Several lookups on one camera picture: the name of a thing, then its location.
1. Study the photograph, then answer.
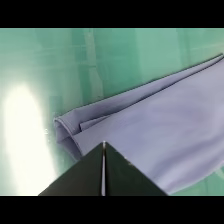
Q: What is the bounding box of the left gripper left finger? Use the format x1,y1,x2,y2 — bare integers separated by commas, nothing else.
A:
38,141,106,197

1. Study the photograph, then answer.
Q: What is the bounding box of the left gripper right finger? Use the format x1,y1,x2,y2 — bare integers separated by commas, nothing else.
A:
104,141,168,197

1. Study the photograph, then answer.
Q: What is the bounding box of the lavender blue shirt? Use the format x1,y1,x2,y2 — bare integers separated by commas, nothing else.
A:
53,53,224,196

